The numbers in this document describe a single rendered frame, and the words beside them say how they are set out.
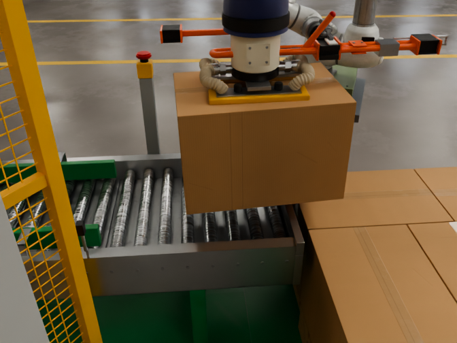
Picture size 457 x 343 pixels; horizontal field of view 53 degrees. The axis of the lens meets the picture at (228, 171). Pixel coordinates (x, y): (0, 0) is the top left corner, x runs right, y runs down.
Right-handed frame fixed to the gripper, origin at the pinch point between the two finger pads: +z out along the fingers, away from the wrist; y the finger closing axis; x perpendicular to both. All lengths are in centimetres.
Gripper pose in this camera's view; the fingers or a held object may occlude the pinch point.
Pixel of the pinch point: (330, 47)
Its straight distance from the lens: 170.2
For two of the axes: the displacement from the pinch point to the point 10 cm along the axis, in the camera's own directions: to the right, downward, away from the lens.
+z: 0.8, 5.3, -8.4
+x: -10.0, 0.4, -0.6
